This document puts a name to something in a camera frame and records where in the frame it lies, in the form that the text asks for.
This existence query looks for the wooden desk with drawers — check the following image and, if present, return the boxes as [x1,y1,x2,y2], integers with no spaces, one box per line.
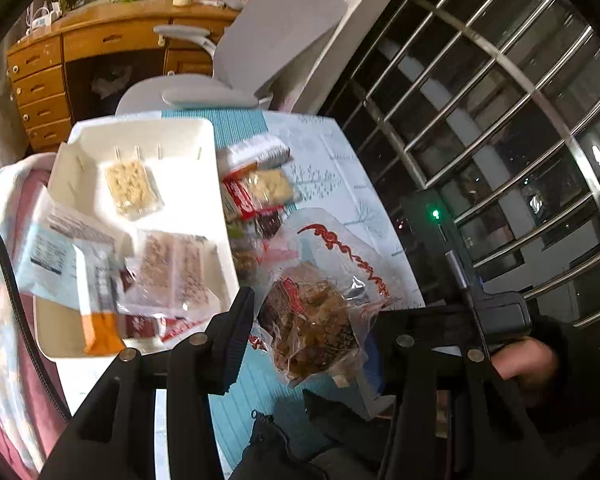
[6,0,238,152]

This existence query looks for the grey office chair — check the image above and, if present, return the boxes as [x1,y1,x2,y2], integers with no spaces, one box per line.
[116,0,347,116]

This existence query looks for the clear pack pale crackers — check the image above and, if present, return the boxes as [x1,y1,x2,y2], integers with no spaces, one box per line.
[105,158,162,220]

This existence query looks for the large white snack bag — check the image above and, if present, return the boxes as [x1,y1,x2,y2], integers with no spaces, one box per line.
[15,188,124,310]

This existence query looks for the clear pack pale biscuit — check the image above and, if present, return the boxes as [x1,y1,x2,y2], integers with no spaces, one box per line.
[245,169,300,208]

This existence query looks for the dark chocolate snack packet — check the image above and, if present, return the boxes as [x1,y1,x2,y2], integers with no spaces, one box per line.
[254,211,283,240]

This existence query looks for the white wrapped biscuit roll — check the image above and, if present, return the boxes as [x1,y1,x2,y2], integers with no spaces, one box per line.
[216,133,291,176]

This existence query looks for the person's hand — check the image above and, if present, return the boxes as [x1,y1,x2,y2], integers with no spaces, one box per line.
[491,337,558,388]

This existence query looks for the patterned blue white tablecloth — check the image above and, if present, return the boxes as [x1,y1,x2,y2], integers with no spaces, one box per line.
[59,108,426,480]

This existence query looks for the clear bag brown snacks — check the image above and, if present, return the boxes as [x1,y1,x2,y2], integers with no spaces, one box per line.
[252,208,406,388]

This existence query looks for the white plastic storage bin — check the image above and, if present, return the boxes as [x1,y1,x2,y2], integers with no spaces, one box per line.
[32,116,242,361]

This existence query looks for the metal window grille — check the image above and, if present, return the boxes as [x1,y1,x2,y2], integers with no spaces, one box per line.
[321,0,600,337]

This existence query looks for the dark red snack packet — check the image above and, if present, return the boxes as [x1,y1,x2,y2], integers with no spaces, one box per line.
[117,259,219,348]

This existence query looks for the pink blanket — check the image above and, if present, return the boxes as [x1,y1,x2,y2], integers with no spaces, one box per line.
[0,153,64,479]

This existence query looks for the clear pack printed label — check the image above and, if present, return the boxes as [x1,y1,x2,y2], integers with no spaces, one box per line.
[117,231,222,323]

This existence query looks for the green snack packet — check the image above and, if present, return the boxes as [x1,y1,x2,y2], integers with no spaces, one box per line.
[226,221,246,240]

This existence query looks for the orange white snack packet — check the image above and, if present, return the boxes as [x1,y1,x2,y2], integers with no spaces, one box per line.
[73,240,125,356]

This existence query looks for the red cookies packet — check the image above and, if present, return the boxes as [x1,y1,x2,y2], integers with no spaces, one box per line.
[221,170,283,221]

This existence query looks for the black cable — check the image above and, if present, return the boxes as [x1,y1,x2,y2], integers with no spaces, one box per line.
[0,204,74,424]

